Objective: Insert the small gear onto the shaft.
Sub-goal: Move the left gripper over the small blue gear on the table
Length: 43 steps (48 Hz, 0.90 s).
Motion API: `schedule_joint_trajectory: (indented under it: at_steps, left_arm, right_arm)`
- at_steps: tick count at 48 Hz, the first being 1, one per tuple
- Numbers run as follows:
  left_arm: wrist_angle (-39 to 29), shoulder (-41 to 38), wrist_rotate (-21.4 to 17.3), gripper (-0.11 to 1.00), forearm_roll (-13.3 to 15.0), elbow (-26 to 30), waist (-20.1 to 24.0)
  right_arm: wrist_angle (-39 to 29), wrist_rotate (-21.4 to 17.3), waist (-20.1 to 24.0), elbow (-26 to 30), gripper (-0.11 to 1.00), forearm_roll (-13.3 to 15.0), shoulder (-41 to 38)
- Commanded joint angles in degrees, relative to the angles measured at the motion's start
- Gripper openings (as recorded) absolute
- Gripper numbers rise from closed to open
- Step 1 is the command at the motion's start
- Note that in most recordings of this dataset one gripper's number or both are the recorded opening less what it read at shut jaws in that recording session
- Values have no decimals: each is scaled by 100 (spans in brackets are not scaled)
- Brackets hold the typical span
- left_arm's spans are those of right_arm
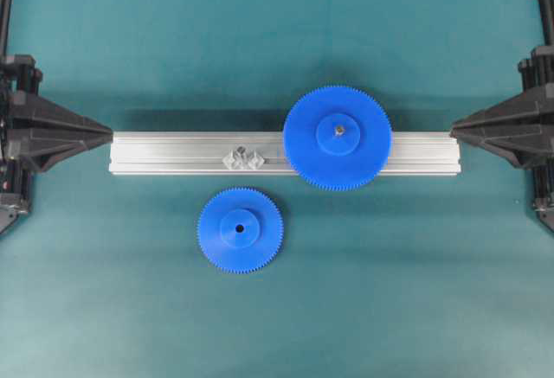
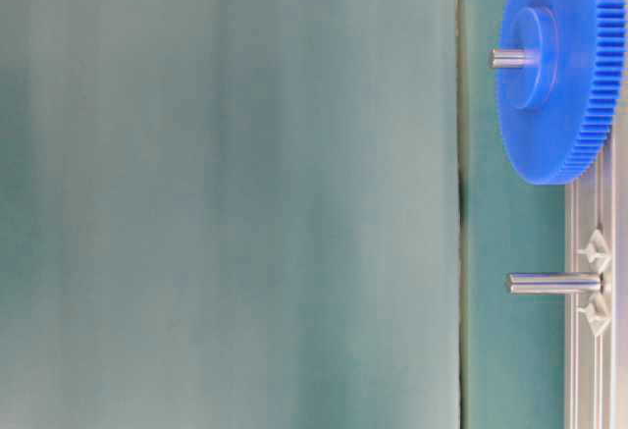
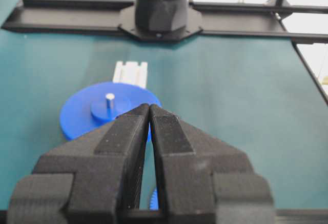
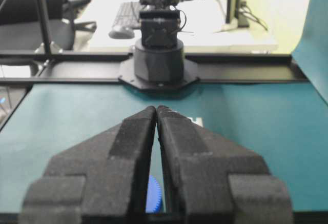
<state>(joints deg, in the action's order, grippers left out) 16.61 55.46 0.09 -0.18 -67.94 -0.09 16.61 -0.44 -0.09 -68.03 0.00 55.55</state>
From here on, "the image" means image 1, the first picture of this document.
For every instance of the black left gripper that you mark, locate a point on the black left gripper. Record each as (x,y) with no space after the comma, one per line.
(36,152)

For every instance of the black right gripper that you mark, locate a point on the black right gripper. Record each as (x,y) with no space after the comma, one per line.
(522,109)

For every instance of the small blue gear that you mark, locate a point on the small blue gear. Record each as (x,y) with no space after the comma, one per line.
(240,230)

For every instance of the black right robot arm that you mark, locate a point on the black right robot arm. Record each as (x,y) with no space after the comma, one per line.
(520,129)

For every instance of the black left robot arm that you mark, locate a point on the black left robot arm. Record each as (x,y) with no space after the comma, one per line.
(8,6)

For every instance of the large blue gear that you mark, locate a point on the large blue gear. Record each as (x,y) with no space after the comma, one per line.
(332,162)

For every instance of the aluminium extrusion rail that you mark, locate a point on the aluminium extrusion rail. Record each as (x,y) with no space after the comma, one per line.
(201,153)

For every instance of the steel shaft with bracket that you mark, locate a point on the steel shaft with bracket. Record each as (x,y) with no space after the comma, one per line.
(242,159)

